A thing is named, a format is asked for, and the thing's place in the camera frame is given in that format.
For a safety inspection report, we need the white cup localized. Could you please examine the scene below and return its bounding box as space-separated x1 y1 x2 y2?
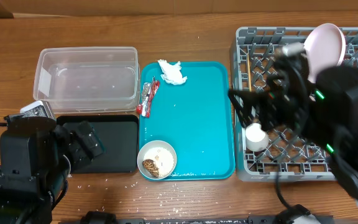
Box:
245 123 269 152

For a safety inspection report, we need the small pink bowl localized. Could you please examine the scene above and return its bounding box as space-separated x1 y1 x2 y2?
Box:
304 23 346 83

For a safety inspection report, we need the wooden chopstick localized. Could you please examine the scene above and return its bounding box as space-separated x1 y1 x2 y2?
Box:
247 54 252 91

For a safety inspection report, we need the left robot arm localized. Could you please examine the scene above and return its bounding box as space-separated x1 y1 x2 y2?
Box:
0 117 105 223

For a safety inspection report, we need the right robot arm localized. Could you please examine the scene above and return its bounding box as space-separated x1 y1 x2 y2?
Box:
228 53 358 206

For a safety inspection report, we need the grey dishwasher rack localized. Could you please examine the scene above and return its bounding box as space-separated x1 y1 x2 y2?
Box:
230 27 358 182

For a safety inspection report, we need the black tray bin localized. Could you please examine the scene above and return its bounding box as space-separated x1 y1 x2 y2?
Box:
57 114 139 174

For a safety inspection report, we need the teal serving tray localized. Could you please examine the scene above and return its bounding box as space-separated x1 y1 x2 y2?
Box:
139 61 235 181

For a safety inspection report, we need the brown mushroom piece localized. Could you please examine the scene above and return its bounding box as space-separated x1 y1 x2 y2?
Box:
142 159 159 177

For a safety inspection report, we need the grey bowl with rice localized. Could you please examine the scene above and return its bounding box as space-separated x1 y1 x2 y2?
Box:
137 139 178 181

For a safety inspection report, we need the clear plastic bin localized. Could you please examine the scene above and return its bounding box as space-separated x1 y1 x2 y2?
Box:
33 47 140 114

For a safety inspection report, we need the crumpled white napkin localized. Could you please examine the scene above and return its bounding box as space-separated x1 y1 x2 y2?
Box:
157 59 188 85

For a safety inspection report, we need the red silver snack wrapper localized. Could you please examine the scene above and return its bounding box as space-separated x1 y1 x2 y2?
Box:
136 77 160 118

